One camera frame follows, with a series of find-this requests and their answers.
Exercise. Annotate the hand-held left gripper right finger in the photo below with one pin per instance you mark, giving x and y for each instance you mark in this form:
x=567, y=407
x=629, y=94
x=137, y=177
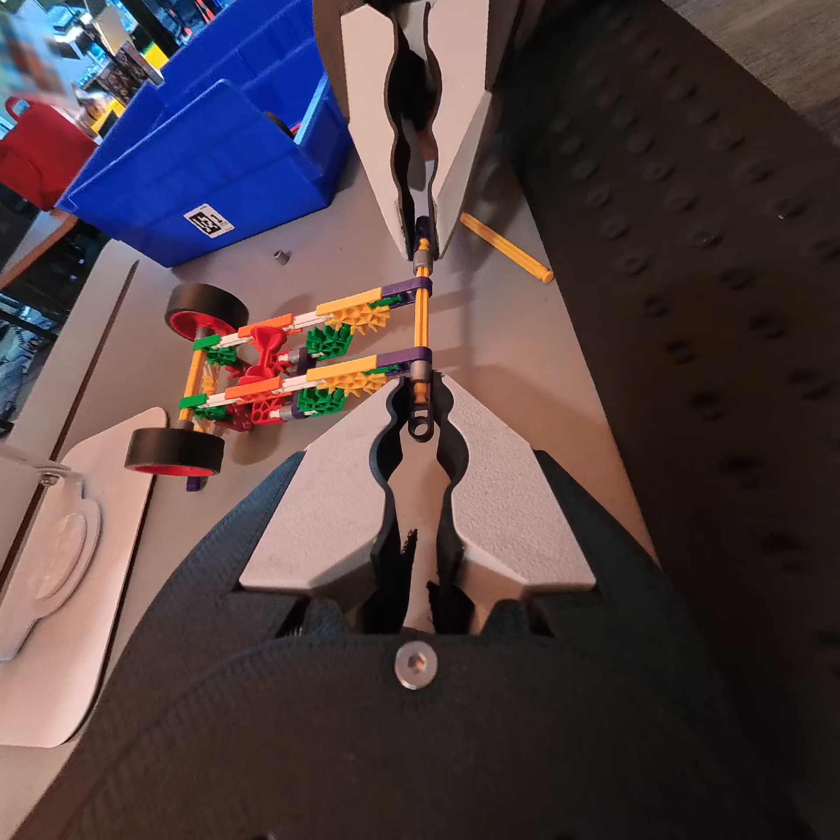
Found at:
x=525, y=525

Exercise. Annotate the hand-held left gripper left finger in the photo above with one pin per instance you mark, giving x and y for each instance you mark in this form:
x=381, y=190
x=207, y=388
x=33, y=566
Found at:
x=308, y=525

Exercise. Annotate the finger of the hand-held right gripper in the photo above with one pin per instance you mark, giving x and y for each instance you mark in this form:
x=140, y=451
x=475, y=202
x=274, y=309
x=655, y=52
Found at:
x=466, y=79
x=367, y=98

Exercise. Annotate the red black toy wheel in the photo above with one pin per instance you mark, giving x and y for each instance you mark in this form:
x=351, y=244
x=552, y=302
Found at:
x=277, y=124

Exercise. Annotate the yellow plastic rod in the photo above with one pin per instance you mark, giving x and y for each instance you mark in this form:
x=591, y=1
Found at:
x=505, y=248

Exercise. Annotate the blue bin with white tag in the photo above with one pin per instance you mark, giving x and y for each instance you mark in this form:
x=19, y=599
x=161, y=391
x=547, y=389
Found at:
x=197, y=151

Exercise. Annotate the colourful toy construction car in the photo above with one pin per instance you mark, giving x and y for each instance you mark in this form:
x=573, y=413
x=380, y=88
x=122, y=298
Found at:
x=266, y=341

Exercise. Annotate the white document stand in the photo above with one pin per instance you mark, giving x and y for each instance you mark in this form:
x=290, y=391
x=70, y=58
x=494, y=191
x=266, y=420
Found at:
x=98, y=590

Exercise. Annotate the red fabric bag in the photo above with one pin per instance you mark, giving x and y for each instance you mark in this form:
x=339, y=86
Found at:
x=39, y=157

